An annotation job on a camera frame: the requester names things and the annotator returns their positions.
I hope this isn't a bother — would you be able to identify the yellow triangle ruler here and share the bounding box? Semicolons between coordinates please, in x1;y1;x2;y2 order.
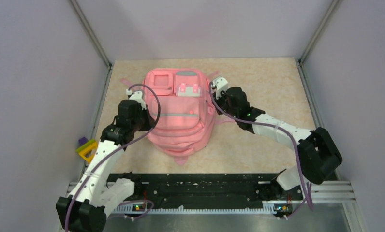
76;139;98;164

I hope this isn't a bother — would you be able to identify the purple block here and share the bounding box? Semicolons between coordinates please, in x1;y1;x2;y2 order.
78;137;89;146

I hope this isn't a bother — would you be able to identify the pink student backpack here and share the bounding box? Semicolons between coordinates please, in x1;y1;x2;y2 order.
120;68;233;166

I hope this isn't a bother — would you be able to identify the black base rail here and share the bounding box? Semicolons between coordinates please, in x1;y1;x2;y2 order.
107;173;303;210

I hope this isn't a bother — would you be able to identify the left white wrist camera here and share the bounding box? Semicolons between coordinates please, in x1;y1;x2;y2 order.
126;89;147;110

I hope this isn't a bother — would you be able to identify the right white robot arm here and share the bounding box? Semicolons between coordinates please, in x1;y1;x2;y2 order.
210;84;343;199

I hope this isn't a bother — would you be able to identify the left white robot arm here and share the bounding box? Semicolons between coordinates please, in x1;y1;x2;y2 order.
56;99;156;232

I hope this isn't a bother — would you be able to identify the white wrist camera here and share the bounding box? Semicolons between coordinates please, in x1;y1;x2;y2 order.
126;89;147;110
210;75;228;99

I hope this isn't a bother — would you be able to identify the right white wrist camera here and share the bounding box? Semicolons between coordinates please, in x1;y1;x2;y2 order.
210;75;228;99

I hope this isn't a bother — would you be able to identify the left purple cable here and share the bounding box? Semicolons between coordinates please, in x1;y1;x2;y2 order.
64;84;162;232

